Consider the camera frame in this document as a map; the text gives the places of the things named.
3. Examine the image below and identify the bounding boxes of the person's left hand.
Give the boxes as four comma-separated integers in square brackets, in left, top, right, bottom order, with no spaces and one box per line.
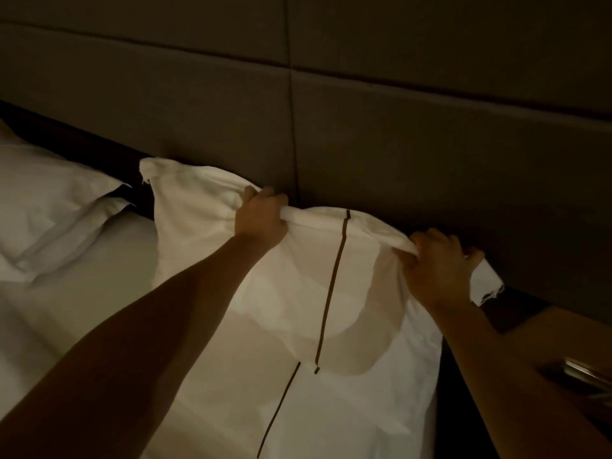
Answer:
[234,186,290,252]

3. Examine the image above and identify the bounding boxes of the person's right forearm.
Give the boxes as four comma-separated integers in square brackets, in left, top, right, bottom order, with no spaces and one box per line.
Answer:
[427,298,612,459]

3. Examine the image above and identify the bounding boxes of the white pillowcase with brown stripe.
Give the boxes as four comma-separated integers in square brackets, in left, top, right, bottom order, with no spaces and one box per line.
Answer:
[139,157,505,459]

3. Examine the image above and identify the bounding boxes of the white bed sheet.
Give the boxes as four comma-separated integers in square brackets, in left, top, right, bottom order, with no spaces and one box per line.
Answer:
[0,210,161,421]

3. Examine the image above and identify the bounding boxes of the wooden nightstand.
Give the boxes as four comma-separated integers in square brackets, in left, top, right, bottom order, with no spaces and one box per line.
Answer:
[501,306,612,428]

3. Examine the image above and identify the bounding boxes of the dark grey upholstered headboard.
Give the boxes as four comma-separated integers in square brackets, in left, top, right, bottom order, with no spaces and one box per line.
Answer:
[0,0,612,326]

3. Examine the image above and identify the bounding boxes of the white pillow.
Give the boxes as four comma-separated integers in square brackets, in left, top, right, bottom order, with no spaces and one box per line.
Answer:
[0,119,133,285]

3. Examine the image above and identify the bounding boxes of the person's left forearm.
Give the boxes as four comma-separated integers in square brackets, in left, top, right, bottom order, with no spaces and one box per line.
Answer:
[0,234,275,459]

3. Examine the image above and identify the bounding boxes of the shiny metal object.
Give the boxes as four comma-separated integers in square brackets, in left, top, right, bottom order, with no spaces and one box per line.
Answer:
[561,357,612,396]

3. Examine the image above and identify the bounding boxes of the person's right hand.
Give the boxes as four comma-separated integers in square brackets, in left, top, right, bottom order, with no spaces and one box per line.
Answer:
[393,228,485,310]

